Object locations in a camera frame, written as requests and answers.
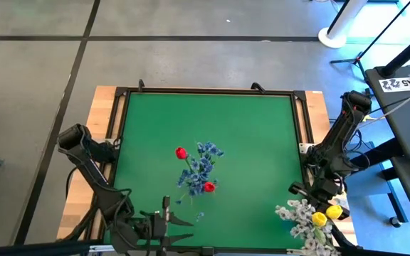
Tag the fallen blue petal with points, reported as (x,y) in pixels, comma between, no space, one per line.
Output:
(178,202)
(200,215)

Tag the black rig beam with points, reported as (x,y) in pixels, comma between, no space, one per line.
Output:
(30,249)

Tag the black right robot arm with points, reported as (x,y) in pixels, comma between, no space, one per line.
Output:
(344,124)

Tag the white metal bracket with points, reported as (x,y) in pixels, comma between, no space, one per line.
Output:
(305,147)

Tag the white artificial flower bunch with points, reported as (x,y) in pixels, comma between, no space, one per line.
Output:
(311,243)
(297,211)

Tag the blue artificial flower bunch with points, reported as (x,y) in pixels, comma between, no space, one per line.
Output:
(205,165)

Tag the white printed tag sheet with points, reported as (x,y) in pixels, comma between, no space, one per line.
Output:
(393,84)

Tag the black tripod stand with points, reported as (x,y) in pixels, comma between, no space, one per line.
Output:
(358,58)

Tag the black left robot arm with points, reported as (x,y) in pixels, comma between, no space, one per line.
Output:
(84,156)

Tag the black diagonal pole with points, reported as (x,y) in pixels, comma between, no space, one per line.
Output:
(408,51)

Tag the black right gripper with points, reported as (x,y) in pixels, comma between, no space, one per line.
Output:
(322,193)

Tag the black table-level camera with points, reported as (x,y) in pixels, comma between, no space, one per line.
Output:
(207,251)

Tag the white pole with round base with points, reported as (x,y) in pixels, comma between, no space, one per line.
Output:
(333,37)

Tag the red artificial tulip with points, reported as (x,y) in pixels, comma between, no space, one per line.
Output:
(181,153)
(209,187)

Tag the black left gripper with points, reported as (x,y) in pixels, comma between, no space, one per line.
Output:
(153,225)

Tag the yellow artificial tulip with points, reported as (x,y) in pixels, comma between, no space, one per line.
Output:
(334,212)
(319,219)

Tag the black caster wheel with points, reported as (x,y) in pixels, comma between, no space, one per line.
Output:
(394,222)

